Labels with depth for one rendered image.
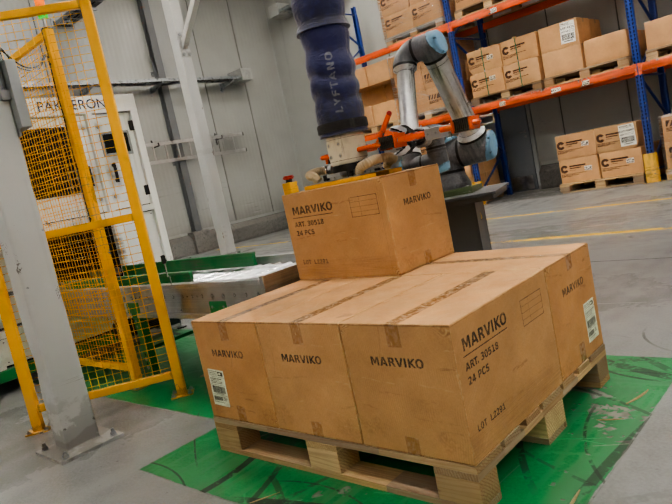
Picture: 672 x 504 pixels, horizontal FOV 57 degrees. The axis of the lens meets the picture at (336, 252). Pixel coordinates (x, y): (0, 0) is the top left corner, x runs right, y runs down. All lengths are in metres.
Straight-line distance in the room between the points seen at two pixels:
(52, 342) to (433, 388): 1.90
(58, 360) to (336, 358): 1.54
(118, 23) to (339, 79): 10.87
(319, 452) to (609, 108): 9.48
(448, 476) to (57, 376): 1.90
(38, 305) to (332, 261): 1.33
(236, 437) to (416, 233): 1.08
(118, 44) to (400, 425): 11.88
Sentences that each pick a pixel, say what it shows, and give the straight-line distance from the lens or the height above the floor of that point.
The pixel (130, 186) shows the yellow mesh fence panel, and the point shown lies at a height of 1.15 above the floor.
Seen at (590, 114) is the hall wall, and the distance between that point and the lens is 11.18.
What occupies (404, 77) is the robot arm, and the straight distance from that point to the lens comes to 3.05.
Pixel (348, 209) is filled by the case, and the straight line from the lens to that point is 2.57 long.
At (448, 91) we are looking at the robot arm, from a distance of 3.13.
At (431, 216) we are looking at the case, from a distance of 2.66.
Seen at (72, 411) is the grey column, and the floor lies 0.18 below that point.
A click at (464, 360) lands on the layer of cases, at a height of 0.43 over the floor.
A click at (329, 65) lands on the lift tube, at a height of 1.44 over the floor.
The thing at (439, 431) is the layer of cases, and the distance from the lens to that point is 1.81.
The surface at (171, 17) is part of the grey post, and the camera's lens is 6.45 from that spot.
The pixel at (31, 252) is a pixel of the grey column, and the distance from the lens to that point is 3.06.
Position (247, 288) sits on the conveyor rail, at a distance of 2.91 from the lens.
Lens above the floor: 0.98
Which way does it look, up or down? 7 degrees down
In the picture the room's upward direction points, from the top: 12 degrees counter-clockwise
